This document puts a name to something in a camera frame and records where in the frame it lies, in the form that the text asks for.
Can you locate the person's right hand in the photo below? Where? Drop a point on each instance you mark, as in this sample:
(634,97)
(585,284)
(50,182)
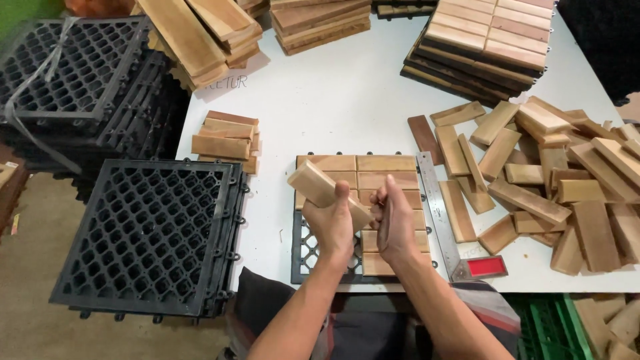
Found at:
(400,230)

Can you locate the person's left hand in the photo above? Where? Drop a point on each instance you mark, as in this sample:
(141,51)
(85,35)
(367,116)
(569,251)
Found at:
(327,230)

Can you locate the light wooden slat block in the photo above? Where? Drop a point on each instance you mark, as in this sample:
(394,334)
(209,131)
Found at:
(315,185)

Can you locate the black plastic grid base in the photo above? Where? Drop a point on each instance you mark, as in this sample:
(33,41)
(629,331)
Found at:
(307,250)

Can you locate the fitted wooden slats group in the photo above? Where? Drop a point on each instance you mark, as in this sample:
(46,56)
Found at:
(385,172)

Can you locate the dark brown wooden slat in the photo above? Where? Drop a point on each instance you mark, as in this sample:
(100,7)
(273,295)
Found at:
(425,137)

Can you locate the person's dark striped clothing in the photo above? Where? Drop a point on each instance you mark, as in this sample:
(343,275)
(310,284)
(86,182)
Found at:
(260,300)

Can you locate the small stack of wooden slats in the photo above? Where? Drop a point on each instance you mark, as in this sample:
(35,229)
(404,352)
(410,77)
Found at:
(225,142)

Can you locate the loose pile of wooden slats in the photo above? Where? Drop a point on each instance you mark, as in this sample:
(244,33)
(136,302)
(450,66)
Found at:
(550,195)

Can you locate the green plastic crate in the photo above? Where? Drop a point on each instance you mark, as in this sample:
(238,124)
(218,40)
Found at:
(547,327)

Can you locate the stack of black plastic grids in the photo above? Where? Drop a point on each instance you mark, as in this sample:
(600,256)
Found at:
(150,235)

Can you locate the stack of finished deck tiles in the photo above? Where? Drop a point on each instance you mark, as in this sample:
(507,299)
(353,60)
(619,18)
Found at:
(485,45)

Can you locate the stack of brown wooden planks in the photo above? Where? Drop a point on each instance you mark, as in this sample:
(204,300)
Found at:
(320,22)

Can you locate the low stack of deck tiles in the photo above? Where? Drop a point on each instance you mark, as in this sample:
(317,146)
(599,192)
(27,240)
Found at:
(405,9)

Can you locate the heap of wooden offcuts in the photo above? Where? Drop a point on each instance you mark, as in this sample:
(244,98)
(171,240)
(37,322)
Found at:
(612,325)

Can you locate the stack of long wooden planks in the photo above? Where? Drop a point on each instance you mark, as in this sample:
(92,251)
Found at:
(200,35)

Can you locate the black cloth bundle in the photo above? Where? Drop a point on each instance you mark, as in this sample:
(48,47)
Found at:
(605,40)

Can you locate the brown cardboard box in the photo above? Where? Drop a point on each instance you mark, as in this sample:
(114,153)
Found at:
(10,185)

